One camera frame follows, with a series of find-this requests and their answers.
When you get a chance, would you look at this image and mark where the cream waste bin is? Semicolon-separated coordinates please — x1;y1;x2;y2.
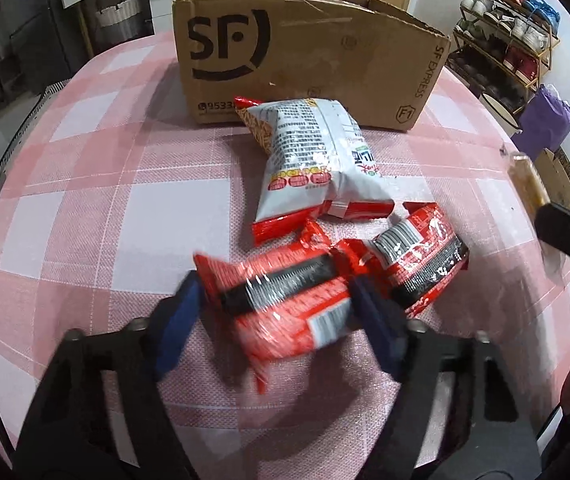
480;91;522;133

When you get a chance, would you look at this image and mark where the brown cardboard box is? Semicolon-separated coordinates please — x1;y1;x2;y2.
172;0;452;133

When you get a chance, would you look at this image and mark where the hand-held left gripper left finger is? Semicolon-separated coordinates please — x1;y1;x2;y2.
12;270;203;480

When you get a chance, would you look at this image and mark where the red black snack packet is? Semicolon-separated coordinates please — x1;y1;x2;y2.
332;201;470;321
194;220;360;393

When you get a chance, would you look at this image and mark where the purple bag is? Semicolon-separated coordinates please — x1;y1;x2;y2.
517;84;570;158

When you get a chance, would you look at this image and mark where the shoe rack with shoes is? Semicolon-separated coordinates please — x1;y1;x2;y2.
452;0;563;116

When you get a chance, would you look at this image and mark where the small cardboard box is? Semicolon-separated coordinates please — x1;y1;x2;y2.
535;146;570;211

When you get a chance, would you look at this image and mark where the pink checked tablecloth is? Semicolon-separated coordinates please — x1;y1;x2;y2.
0;27;570;480

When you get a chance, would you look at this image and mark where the beige snack packet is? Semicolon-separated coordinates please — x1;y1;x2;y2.
507;152;548;208

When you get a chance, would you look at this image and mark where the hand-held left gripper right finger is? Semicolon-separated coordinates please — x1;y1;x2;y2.
350;275;546;480

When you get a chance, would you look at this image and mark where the orange white noodle snack packet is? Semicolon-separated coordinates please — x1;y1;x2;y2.
234;96;396;247

